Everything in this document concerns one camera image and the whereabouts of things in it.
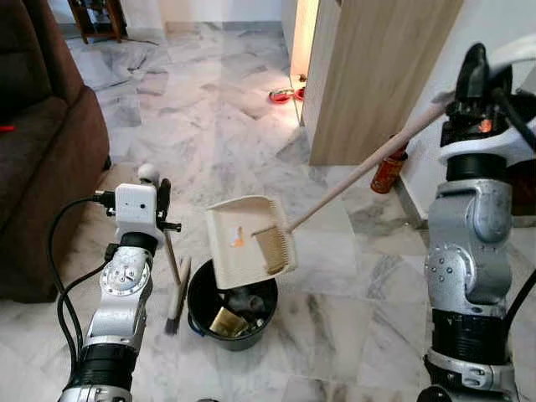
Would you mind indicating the red pet bowl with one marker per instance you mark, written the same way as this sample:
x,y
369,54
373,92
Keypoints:
x,y
280,95

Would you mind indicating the gold crumpled wrapper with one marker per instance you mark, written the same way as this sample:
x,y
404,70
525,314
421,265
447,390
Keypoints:
x,y
226,322

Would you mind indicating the light wooden cabinet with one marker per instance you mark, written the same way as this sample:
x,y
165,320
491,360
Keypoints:
x,y
377,75

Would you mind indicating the black plastic bucket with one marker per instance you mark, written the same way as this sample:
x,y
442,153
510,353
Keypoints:
x,y
201,303

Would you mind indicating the small orange scrap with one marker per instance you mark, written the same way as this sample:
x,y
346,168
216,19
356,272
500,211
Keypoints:
x,y
239,239

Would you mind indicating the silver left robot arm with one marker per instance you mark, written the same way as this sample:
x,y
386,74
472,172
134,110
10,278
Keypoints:
x,y
117,310

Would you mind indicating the dark brown fabric sofa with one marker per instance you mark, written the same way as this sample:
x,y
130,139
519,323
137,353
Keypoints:
x,y
42,167

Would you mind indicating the red spray can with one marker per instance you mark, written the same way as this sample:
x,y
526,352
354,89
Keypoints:
x,y
388,172

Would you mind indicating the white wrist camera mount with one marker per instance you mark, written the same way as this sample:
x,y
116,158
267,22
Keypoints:
x,y
469,149
138,205

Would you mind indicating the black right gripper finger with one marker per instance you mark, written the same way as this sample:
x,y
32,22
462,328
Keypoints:
x,y
477,71

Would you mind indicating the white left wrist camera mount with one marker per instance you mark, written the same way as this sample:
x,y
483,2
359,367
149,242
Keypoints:
x,y
138,205

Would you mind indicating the dark wooden stool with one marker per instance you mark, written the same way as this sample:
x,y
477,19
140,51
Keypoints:
x,y
96,17

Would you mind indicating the grey crumpled paper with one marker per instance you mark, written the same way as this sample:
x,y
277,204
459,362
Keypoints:
x,y
243,299

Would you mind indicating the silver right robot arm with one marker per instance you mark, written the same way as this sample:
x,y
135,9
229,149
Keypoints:
x,y
469,243

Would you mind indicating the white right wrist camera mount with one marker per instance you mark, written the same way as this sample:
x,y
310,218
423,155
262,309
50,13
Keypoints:
x,y
469,149

